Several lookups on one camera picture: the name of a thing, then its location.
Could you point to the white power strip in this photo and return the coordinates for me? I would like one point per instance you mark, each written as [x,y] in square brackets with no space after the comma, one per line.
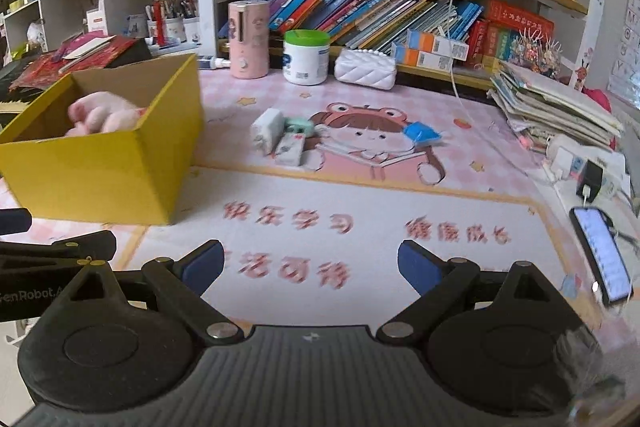
[565,162]

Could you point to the white glue tube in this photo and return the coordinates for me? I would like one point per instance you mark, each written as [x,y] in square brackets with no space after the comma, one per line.
[214,63]

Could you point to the white quilted pouch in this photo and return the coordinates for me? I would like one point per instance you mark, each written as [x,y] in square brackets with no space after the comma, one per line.
[365,71]

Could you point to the white can green lid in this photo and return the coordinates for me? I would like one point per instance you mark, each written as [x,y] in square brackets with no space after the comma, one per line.
[306,62]

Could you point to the orange and white box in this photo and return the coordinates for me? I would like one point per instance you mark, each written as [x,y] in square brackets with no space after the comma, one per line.
[420,57]
[440,44]

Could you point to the white pen cup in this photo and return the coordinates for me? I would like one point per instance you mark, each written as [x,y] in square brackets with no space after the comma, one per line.
[192,29]
[175,31]
[155,31]

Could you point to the red boxed books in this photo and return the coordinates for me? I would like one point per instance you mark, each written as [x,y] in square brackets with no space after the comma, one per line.
[515,22]

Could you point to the black charger plug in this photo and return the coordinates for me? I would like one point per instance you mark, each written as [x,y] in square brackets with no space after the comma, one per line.
[592,179]

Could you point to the pink cylindrical humidifier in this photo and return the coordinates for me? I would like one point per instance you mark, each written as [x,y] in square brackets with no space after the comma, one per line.
[248,42]

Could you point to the alphabet wall poster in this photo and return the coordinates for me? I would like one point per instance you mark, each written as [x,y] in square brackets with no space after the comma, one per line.
[627,32]

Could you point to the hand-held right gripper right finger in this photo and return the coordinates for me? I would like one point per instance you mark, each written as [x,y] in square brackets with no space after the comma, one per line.
[420,267]

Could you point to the row of leaning books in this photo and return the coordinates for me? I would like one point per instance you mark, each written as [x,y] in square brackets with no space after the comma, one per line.
[360,7]

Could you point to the black electronic keyboard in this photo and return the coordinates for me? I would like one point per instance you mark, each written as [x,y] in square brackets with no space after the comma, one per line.
[12,104]

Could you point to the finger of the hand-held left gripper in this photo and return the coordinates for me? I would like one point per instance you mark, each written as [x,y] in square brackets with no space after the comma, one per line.
[15,221]
[60,249]

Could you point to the black smartphone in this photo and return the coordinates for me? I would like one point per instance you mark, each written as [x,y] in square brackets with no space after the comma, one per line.
[602,257]

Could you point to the white charger plug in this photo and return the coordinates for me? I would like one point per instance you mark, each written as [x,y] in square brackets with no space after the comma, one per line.
[267,129]

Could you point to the large pink plush pig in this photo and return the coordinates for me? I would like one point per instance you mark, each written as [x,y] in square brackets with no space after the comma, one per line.
[107,114]

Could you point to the small green gadget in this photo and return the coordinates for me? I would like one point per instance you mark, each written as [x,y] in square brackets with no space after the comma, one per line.
[300,126]

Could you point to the yellow cardboard box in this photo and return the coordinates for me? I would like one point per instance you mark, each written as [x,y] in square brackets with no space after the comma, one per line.
[100,177]

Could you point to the blue packet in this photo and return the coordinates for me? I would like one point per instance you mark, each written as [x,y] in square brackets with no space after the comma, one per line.
[422,132]

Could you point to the colourful hairclip ornament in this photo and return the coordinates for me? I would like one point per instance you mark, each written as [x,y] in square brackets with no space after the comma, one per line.
[535,49]

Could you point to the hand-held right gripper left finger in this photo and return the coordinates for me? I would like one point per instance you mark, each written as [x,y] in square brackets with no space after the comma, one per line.
[202,267]

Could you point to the stack of papers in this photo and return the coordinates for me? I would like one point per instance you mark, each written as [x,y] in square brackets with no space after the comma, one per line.
[550,107]

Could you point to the grey toy truck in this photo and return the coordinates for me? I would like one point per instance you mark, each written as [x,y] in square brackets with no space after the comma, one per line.
[290,149]

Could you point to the pink checked tablecloth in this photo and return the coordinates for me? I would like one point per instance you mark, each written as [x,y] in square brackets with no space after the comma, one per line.
[350,187]

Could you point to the white box red label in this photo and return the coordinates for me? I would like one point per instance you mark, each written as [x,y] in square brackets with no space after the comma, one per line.
[95,22]

